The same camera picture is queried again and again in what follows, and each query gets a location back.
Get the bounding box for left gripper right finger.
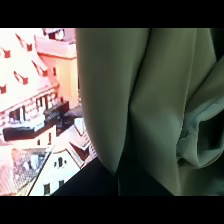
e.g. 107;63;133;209
118;159;174;197

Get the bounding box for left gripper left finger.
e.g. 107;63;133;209
52;157;120;197

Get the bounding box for pale green sweatshirt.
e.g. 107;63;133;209
75;28;224;197

